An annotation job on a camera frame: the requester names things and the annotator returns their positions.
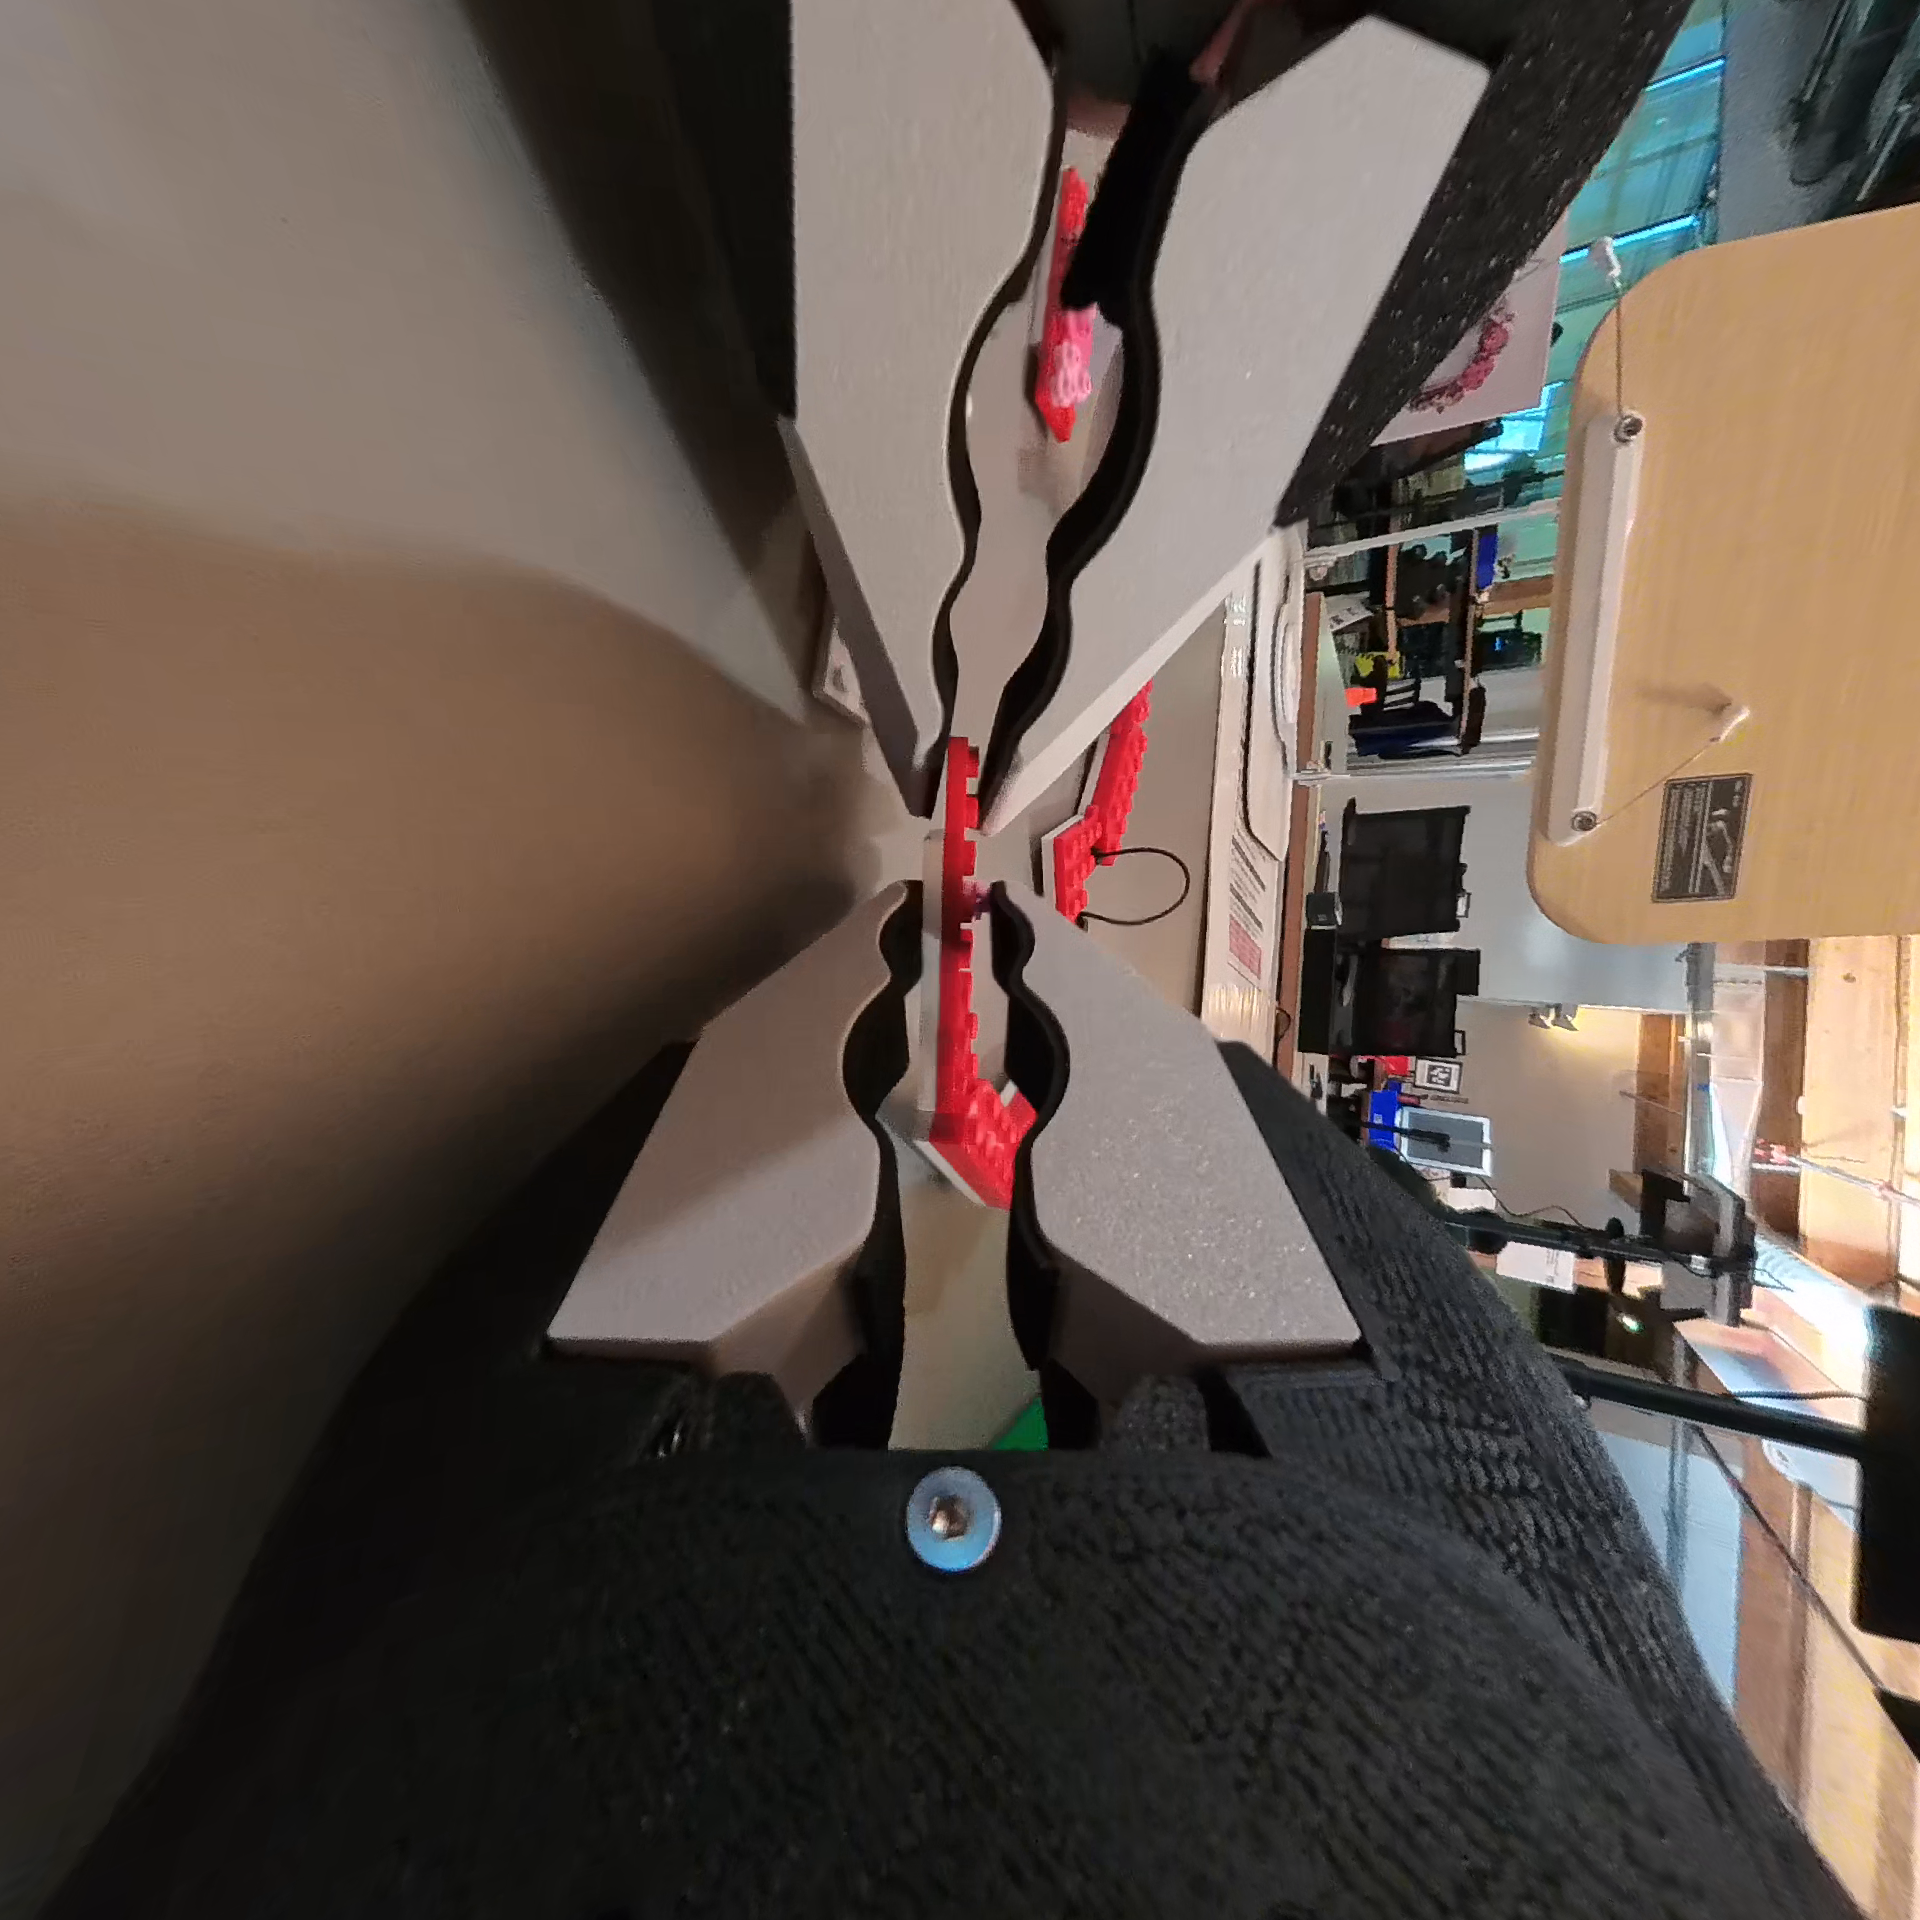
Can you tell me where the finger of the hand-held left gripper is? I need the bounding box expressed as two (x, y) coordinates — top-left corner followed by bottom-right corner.
(983, 15), (1499, 835)
(777, 0), (1055, 818)

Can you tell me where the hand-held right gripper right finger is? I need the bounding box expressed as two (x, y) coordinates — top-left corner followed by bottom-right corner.
(990, 882), (1369, 1396)

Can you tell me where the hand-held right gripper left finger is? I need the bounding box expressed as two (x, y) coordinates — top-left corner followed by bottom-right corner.
(544, 882), (920, 1410)

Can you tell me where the red lego ring base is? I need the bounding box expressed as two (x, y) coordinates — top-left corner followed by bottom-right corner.
(878, 683), (1161, 1214)

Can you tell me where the red and pink lego segment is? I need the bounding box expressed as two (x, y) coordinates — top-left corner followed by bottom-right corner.
(1032, 166), (1098, 445)

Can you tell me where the white card with pink wreath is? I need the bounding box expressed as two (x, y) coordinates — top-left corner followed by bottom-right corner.
(1372, 223), (1570, 452)

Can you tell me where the instruction sheet in plastic sleeve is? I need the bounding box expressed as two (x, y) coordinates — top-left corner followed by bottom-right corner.
(1200, 781), (1293, 1040)

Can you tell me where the light wood panel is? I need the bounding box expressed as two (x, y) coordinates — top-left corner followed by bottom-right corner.
(1527, 201), (1920, 947)

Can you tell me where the black stand with clamp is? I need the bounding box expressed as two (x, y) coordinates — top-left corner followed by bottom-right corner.
(1441, 1170), (1920, 1644)

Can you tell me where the black thin cord loop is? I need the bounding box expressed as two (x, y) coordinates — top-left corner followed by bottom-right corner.
(1087, 847), (1196, 929)

